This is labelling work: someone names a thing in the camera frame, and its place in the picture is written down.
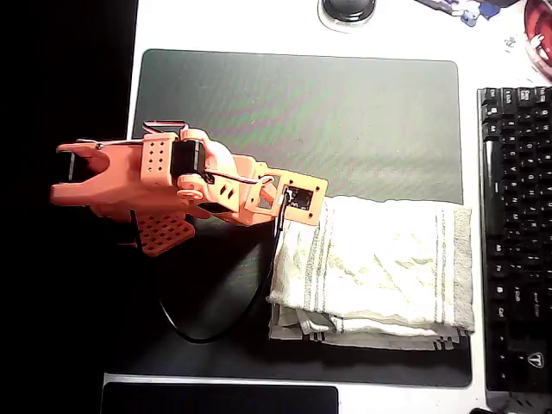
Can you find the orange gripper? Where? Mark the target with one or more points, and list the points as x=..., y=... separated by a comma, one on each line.
x=264, y=199

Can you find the white grey-striped towel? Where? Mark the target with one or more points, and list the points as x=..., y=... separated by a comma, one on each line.
x=375, y=267

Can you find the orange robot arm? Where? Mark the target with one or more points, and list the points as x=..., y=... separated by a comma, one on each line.
x=121, y=177

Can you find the dark desk mat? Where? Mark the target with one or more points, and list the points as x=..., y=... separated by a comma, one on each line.
x=302, y=129

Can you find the black flat tablet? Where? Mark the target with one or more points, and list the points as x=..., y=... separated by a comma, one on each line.
x=215, y=399

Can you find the black computer keyboard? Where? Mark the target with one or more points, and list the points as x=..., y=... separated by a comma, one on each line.
x=517, y=215

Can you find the blue and white clutter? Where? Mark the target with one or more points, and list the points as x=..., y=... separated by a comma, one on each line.
x=470, y=10

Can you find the red round container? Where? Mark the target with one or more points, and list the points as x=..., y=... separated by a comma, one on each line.
x=539, y=39

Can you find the orange framed wrist camera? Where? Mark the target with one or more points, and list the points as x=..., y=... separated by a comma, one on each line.
x=317, y=202

